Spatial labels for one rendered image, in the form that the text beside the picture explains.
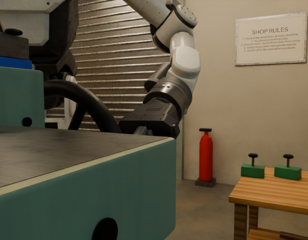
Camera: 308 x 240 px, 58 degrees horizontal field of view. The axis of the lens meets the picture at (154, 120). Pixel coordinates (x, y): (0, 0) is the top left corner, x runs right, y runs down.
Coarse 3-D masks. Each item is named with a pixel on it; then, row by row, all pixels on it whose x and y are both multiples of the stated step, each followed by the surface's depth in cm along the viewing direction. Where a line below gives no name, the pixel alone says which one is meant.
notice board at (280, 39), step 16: (272, 16) 265; (288, 16) 259; (304, 16) 254; (240, 32) 279; (256, 32) 272; (272, 32) 266; (288, 32) 260; (304, 32) 255; (240, 48) 280; (256, 48) 274; (272, 48) 267; (288, 48) 261; (304, 48) 256; (240, 64) 281; (256, 64) 275
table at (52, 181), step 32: (0, 128) 22; (32, 128) 22; (0, 160) 11; (32, 160) 11; (64, 160) 11; (96, 160) 11; (128, 160) 12; (160, 160) 15; (0, 192) 7; (32, 192) 8; (64, 192) 9; (96, 192) 11; (128, 192) 13; (160, 192) 16; (0, 224) 7; (32, 224) 8; (64, 224) 9; (96, 224) 11; (128, 224) 13; (160, 224) 16
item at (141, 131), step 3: (144, 126) 50; (141, 129) 49; (144, 129) 49; (138, 132) 49; (141, 132) 49; (144, 132) 49; (147, 132) 49; (150, 132) 50; (150, 135) 50; (153, 135) 51
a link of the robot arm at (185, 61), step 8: (176, 48) 66; (184, 48) 66; (192, 48) 67; (176, 56) 63; (184, 56) 63; (192, 56) 64; (176, 64) 60; (184, 64) 61; (192, 64) 61; (200, 64) 62; (176, 72) 61; (184, 72) 60; (192, 72) 60
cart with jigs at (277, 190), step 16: (288, 160) 138; (256, 176) 137; (272, 176) 140; (288, 176) 135; (304, 176) 140; (240, 192) 116; (256, 192) 116; (272, 192) 116; (288, 192) 116; (304, 192) 116; (240, 208) 112; (256, 208) 156; (272, 208) 105; (288, 208) 102; (304, 208) 100; (240, 224) 112; (256, 224) 157
